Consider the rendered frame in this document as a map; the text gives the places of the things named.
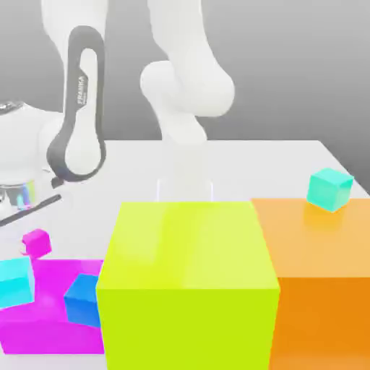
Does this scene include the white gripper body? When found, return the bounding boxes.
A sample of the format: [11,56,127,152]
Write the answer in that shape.
[0,192,66,233]

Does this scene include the small magenta cube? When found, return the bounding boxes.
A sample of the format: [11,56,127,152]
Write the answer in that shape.
[21,228,53,260]

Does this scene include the small cyan cube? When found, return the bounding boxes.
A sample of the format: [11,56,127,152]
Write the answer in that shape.
[0,256,36,311]

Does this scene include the small blue cube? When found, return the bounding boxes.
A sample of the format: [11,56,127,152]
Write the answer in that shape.
[63,272,102,328]

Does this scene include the small turquoise cube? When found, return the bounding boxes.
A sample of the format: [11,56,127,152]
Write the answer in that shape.
[306,167,355,214]

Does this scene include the large magenta box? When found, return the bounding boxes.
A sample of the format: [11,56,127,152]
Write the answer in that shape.
[0,258,106,356]

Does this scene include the large yellow-green box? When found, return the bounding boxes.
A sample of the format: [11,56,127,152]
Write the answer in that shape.
[95,201,281,370]

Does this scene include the large orange box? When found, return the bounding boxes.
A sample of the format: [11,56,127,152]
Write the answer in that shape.
[250,197,370,370]

